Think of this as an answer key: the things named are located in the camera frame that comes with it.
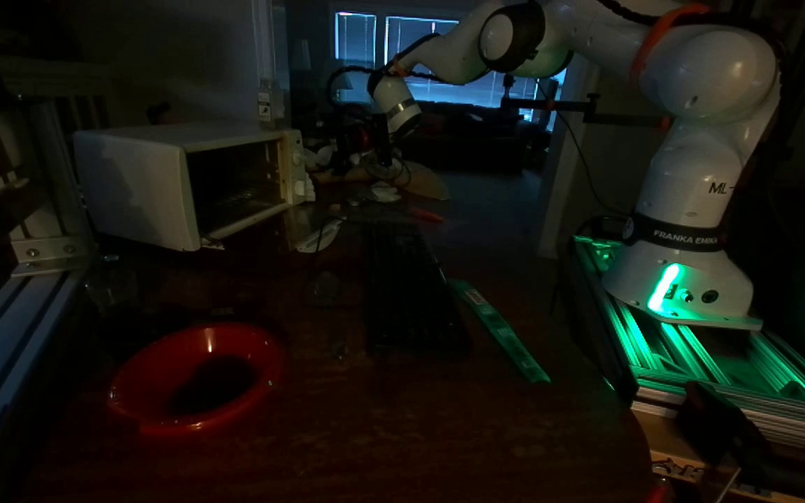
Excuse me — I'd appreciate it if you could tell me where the dark robot gripper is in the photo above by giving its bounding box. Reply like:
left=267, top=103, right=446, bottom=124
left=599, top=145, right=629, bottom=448
left=335, top=114, right=391, bottom=163

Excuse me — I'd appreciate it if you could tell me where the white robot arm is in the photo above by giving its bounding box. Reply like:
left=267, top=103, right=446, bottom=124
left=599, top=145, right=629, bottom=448
left=369, top=0, right=780, bottom=327

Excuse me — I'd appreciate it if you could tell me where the bright window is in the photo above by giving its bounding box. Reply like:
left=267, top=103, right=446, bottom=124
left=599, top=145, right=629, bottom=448
left=366, top=0, right=570, bottom=111

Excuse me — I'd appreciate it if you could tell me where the white plastic spoon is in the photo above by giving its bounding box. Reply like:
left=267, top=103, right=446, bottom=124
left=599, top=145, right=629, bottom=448
left=296, top=220, right=341, bottom=254

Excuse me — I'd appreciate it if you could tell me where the black keyboard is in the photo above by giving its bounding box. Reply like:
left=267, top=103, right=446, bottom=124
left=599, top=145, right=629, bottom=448
left=360, top=220, right=469, bottom=359

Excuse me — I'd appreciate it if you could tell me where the white toaster oven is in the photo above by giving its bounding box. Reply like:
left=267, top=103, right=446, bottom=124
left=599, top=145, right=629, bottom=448
left=74, top=124, right=316, bottom=253

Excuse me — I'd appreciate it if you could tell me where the red plastic bowl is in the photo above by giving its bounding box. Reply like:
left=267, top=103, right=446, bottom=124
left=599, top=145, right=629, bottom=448
left=107, top=321, right=286, bottom=436

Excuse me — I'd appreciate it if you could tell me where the aluminium extrusion frame left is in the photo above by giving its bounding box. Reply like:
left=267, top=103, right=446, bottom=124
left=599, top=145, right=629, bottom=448
left=0, top=103, right=92, bottom=427

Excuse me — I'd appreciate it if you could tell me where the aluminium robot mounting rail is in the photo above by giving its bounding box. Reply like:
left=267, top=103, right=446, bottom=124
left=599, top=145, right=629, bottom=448
left=562, top=234, right=805, bottom=448

